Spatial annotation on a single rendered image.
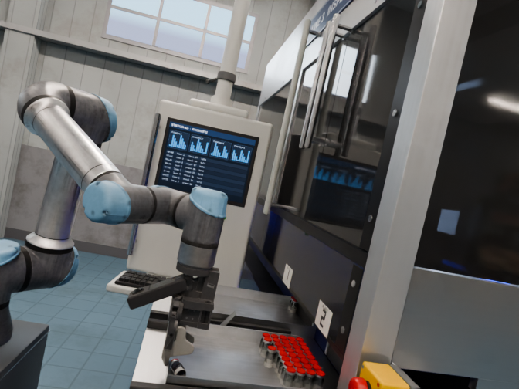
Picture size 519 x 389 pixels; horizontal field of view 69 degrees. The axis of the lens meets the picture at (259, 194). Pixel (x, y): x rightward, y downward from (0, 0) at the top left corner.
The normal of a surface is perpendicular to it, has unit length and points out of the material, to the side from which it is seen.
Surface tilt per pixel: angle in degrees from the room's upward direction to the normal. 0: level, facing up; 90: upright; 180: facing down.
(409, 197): 90
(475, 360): 90
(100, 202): 90
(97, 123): 97
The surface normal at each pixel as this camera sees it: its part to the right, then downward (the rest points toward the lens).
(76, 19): 0.12, 0.07
